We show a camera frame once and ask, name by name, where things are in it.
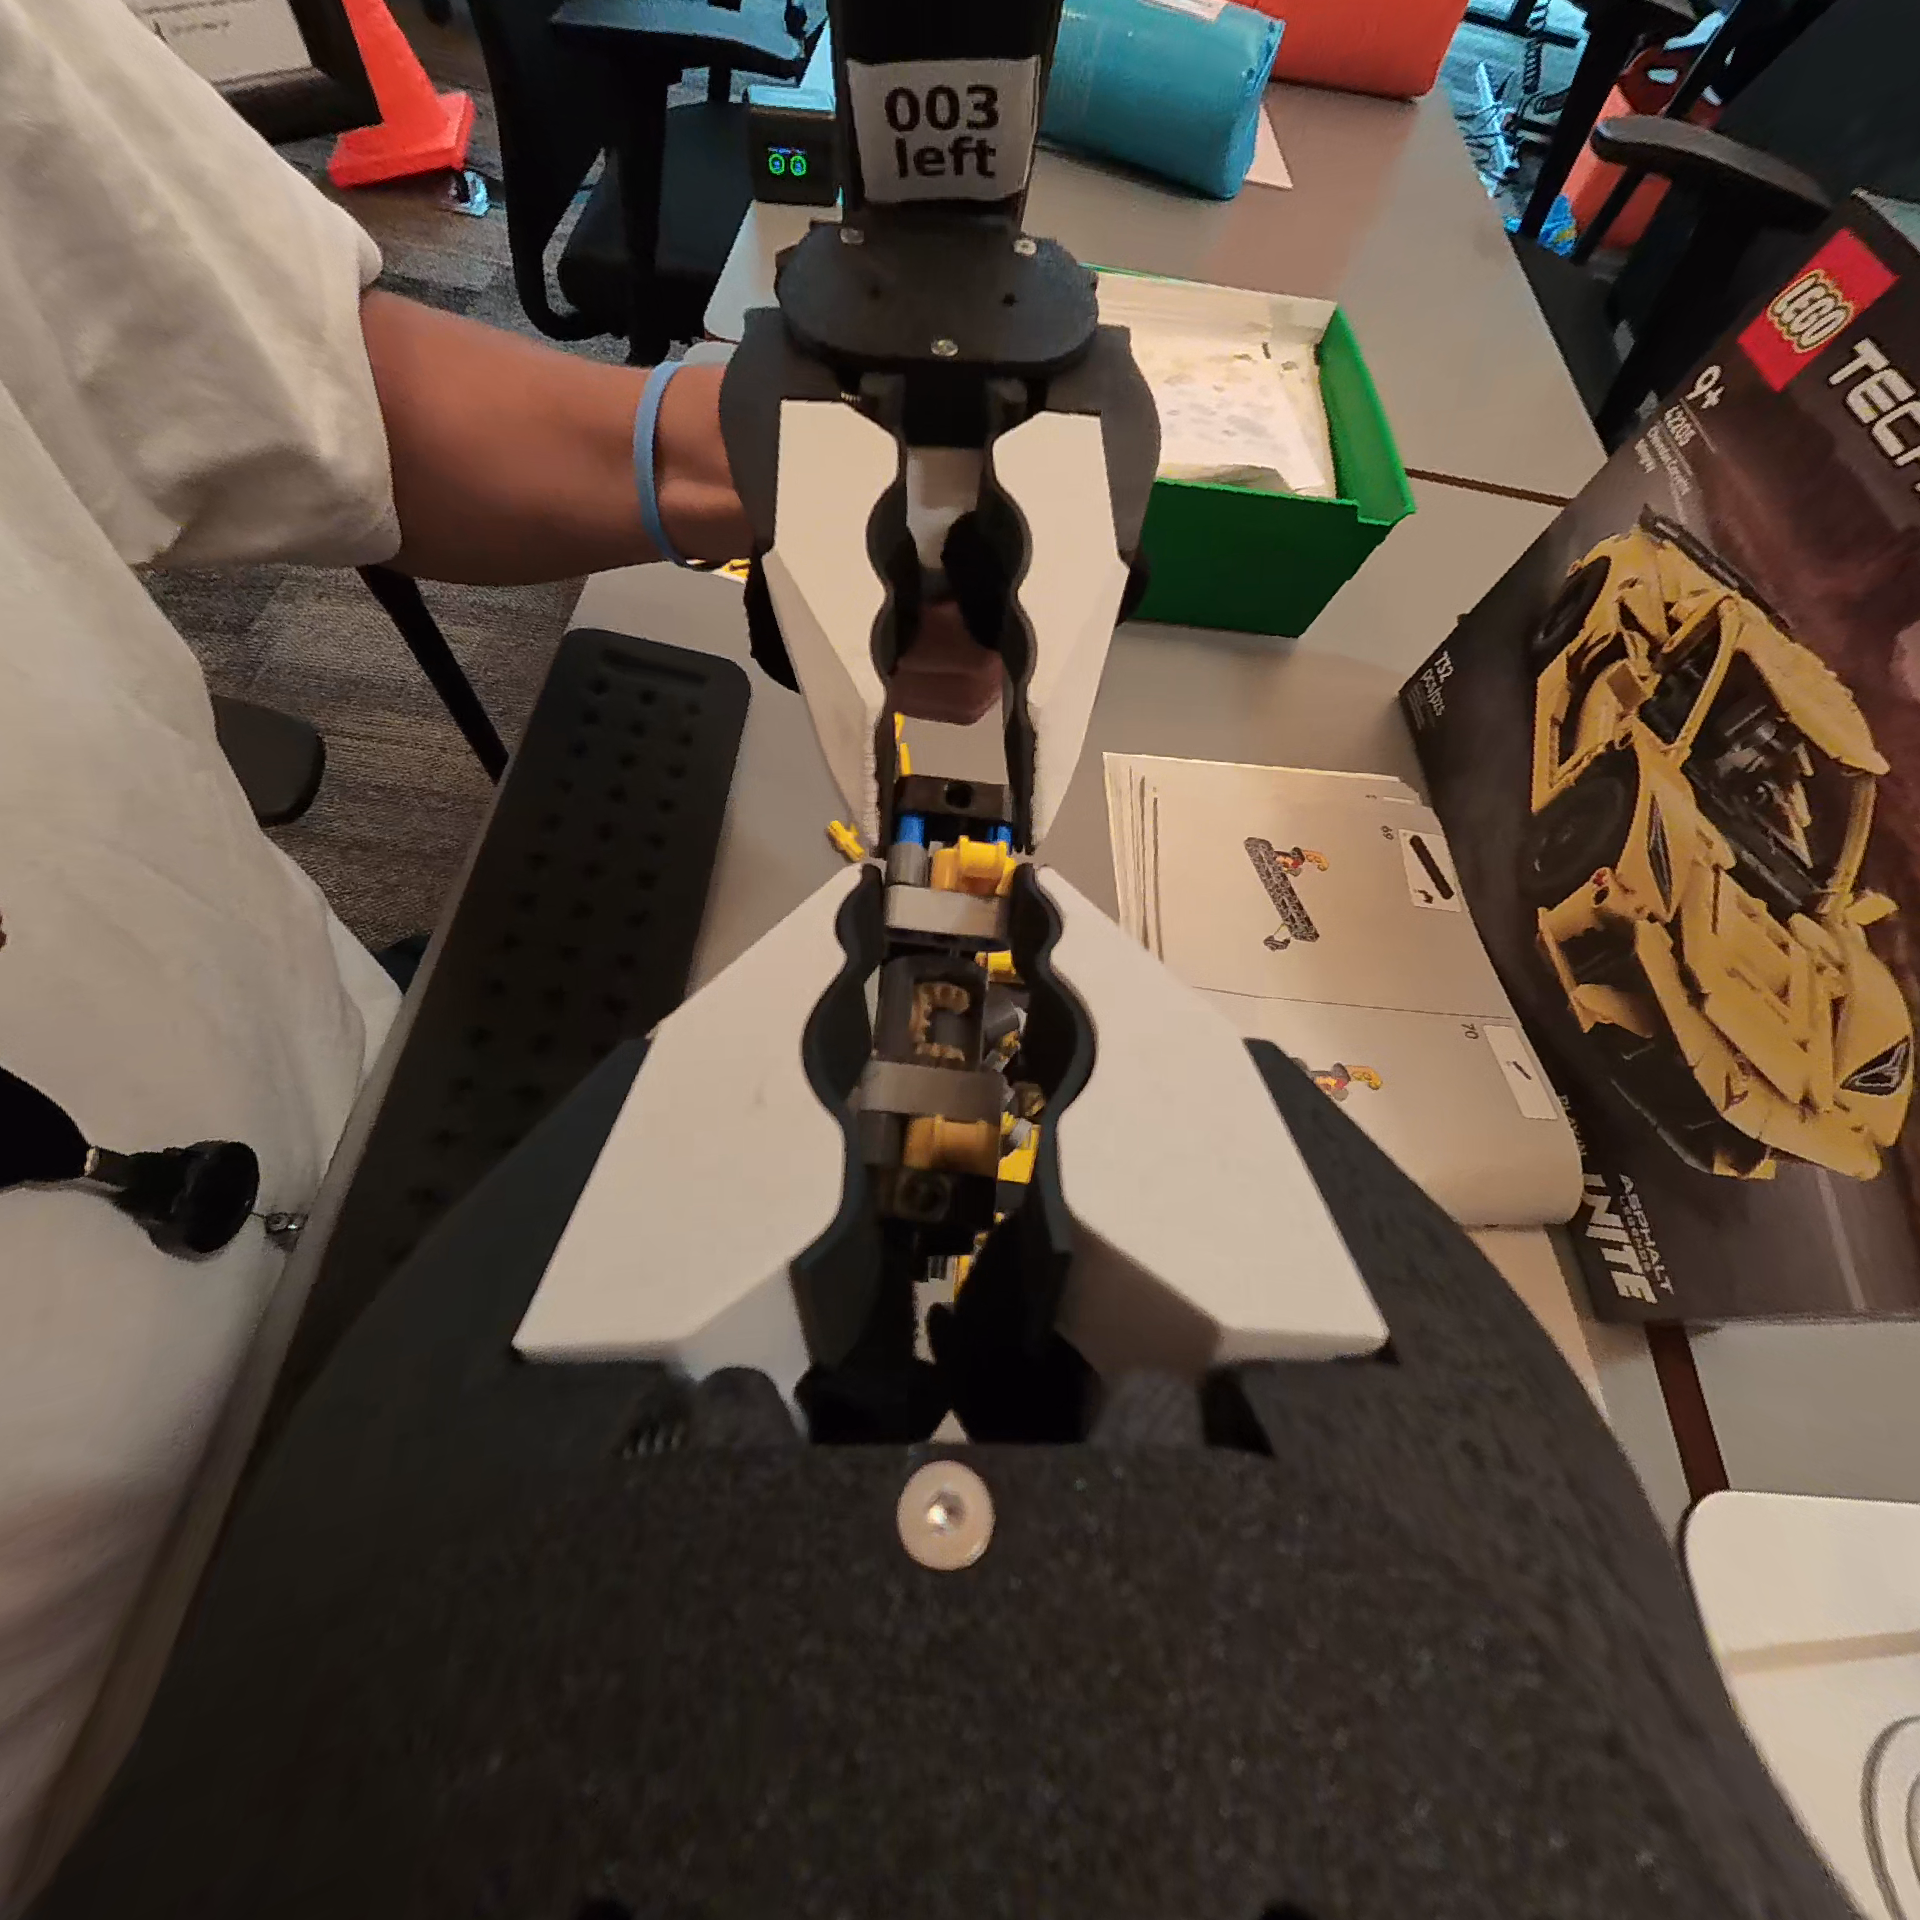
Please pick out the black badge reel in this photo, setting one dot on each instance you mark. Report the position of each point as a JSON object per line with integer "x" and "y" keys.
{"x": 197, "y": 1193}

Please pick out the orange traffic cone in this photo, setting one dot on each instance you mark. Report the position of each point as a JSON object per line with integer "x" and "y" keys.
{"x": 399, "y": 119}

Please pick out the open lego instruction booklet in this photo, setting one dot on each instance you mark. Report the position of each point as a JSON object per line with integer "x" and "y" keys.
{"x": 1304, "y": 900}

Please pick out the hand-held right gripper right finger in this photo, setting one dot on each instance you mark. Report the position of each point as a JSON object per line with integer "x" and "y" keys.
{"x": 1216, "y": 1187}

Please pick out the teal rolled cloth bundle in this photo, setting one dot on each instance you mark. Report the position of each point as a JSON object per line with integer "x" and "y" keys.
{"x": 1156, "y": 91}

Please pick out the person's white printed shirt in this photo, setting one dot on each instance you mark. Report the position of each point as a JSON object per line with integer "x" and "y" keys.
{"x": 148, "y": 751}

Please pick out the person's left hand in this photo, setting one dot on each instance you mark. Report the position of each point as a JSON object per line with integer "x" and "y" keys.
{"x": 945, "y": 658}

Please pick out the orange bag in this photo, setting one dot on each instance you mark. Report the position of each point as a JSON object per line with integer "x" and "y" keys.
{"x": 1348, "y": 37}

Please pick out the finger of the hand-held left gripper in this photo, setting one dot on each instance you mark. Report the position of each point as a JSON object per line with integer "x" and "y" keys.
{"x": 1074, "y": 510}
{"x": 819, "y": 510}

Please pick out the white rounded pad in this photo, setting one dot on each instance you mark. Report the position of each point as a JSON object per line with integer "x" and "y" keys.
{"x": 1799, "y": 1652}

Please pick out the dark blue office chair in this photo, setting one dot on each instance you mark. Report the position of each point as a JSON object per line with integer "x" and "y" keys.
{"x": 270, "y": 756}

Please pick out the black device green lights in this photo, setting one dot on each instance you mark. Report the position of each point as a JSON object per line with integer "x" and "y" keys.
{"x": 793, "y": 148}

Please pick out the black yellow lego car chassis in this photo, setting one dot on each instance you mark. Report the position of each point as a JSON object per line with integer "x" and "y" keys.
{"x": 945, "y": 1051}

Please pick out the green plastic bin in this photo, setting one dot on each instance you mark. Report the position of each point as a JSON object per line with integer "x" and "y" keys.
{"x": 1274, "y": 556}

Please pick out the black office chair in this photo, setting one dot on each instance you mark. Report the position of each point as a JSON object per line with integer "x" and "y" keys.
{"x": 628, "y": 227}
{"x": 1680, "y": 180}

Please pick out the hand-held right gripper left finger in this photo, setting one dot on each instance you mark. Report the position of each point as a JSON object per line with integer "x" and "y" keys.
{"x": 692, "y": 1187}

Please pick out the lego set cardboard box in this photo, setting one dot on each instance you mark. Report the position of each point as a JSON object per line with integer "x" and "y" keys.
{"x": 1724, "y": 825}

